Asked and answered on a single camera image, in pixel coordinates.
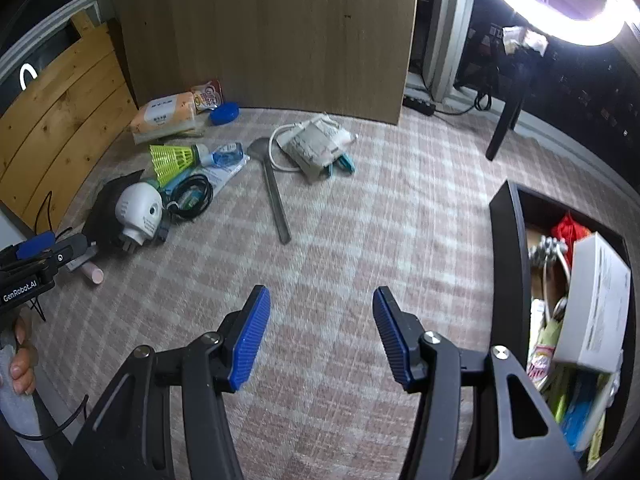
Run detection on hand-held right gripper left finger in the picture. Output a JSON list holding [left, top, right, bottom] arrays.
[[59, 284, 272, 480]]

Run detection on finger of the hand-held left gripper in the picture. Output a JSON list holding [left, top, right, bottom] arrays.
[[52, 233, 98, 272], [14, 231, 57, 261]]

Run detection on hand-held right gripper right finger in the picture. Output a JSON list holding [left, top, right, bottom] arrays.
[[372, 286, 583, 480]]

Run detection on black storage box container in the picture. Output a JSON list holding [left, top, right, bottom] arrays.
[[489, 179, 632, 473]]

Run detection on orange and white tissue pack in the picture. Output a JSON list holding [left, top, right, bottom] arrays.
[[131, 91, 198, 145]]

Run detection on person's left hand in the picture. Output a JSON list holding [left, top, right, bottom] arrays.
[[0, 310, 40, 395]]

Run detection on pink tube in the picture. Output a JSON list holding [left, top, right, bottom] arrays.
[[67, 255, 105, 285]]

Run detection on black pouch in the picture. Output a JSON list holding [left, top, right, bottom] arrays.
[[82, 170, 173, 256]]

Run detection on white round plug adapter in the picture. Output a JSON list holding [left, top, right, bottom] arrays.
[[114, 182, 166, 248]]

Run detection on yellow-green shuttlecock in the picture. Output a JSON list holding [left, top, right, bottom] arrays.
[[149, 144, 210, 173], [156, 164, 196, 188]]

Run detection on pine wood panel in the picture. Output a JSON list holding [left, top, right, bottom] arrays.
[[0, 12, 138, 231]]

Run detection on long metal spoon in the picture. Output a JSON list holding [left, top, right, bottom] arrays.
[[247, 137, 292, 246]]

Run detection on clear plastic bag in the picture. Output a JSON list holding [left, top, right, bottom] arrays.
[[205, 152, 251, 196]]

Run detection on green packet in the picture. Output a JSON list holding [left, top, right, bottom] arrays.
[[542, 365, 591, 426]]

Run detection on teal clips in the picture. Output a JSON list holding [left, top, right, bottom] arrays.
[[320, 152, 357, 178]]

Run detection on small blue bottle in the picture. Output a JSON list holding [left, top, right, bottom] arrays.
[[210, 142, 244, 167]]

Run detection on white mesh packet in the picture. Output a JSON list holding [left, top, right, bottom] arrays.
[[277, 114, 356, 183]]

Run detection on blue round lid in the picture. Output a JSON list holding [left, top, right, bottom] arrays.
[[210, 102, 241, 125]]

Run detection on brown snack packet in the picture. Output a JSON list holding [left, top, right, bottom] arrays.
[[191, 79, 224, 113]]

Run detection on white cardboard box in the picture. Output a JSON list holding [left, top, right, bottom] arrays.
[[552, 232, 632, 373]]

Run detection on blue packet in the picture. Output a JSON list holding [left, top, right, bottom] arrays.
[[560, 375, 613, 453]]

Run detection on red packet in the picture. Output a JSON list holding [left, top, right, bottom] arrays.
[[550, 212, 593, 248]]

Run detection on black power strip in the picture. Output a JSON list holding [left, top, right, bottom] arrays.
[[402, 94, 435, 115]]

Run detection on black light stand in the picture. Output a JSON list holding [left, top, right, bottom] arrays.
[[486, 35, 531, 162]]

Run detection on large wooden board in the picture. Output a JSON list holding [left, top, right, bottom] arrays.
[[117, 0, 420, 126]]

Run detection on coiled black cable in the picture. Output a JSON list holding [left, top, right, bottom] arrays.
[[167, 174, 215, 221]]

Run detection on thin black cable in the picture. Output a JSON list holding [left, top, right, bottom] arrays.
[[15, 395, 90, 442]]

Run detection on white cable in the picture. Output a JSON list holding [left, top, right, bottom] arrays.
[[269, 122, 311, 173]]

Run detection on white ring light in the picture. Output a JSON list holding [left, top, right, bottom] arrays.
[[472, 0, 628, 51]]

